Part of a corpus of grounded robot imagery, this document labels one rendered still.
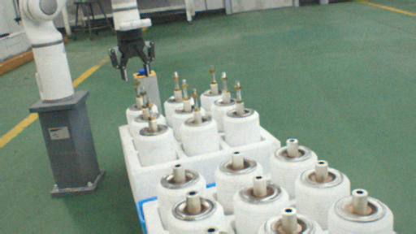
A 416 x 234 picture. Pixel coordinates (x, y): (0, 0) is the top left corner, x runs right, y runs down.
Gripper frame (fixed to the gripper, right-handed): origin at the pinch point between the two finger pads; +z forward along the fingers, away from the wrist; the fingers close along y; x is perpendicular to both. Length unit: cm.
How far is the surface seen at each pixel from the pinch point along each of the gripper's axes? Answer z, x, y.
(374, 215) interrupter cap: 10, 84, -2
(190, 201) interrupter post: 8, 64, 18
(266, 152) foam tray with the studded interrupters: 19.5, 37.1, -18.0
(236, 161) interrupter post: 9, 56, 3
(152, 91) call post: 9.5, -11.9, -8.9
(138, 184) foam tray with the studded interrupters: 20.2, 28.4, 14.5
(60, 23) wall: 21, -528, -92
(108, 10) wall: 10, -489, -153
